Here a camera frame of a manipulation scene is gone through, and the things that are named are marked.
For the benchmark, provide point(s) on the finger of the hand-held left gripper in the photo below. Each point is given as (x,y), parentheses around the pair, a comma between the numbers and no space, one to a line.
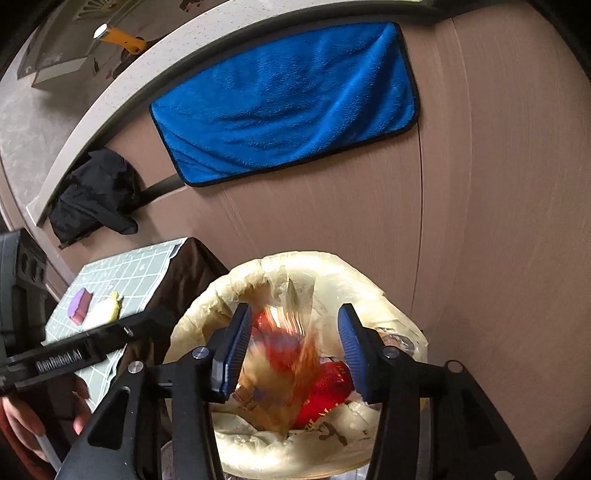
(143,328)

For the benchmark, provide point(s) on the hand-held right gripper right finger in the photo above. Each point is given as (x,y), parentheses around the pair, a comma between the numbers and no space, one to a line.
(353,350)

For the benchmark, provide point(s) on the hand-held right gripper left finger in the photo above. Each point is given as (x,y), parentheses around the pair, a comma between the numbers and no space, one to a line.
(238,344)

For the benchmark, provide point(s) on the red gold snack packet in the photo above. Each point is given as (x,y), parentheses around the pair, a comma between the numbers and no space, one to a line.
(281,350)
(328,383)

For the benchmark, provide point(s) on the waste bin with beige liner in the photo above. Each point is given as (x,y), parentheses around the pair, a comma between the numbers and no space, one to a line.
(323,272)

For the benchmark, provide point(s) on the person's left hand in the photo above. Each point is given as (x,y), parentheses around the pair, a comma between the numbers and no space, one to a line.
(18,420)

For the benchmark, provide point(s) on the round white cracker packet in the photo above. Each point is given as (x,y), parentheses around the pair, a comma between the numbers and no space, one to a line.
(101,314)

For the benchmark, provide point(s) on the crumpled clear plastic wrapper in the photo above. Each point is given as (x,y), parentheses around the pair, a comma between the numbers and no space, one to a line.
(397,344)

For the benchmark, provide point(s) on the purple snack packet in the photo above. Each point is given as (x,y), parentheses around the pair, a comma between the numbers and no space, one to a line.
(81,304)

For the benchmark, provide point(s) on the dark brown table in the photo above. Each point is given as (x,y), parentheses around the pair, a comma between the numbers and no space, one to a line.
(194,277)

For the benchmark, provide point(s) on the black cloth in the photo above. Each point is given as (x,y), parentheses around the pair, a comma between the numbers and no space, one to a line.
(92,198)

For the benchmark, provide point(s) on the brown wooden cabinet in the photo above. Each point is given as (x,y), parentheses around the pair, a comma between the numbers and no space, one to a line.
(461,184)

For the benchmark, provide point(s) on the blue towel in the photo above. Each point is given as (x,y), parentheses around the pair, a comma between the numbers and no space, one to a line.
(286,101)

